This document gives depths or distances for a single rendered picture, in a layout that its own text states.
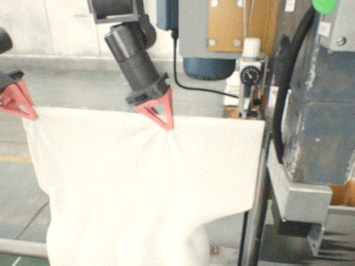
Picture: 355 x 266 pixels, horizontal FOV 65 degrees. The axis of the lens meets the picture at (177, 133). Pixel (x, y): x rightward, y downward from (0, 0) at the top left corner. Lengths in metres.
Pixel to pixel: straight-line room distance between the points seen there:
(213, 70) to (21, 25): 6.18
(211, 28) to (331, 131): 0.42
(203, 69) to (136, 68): 0.29
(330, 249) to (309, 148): 0.71
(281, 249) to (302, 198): 0.64
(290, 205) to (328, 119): 0.12
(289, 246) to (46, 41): 6.09
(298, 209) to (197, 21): 0.48
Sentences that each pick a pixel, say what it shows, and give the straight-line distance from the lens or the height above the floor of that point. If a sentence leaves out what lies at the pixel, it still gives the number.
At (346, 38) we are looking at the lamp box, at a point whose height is 1.25.
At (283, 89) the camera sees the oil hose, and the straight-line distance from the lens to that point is 0.37.
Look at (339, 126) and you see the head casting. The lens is 0.37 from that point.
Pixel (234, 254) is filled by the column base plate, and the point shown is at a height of 0.02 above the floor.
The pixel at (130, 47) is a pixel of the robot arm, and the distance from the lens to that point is 0.50.
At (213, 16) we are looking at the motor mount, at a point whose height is 1.25.
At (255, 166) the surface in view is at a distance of 0.58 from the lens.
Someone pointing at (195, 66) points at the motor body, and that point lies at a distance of 0.77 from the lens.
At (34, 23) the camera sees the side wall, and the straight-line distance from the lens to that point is 6.62.
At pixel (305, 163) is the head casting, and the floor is 1.10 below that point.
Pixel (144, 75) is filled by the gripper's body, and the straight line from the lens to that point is 0.50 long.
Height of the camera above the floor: 1.28
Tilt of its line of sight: 25 degrees down
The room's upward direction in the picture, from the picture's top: straight up
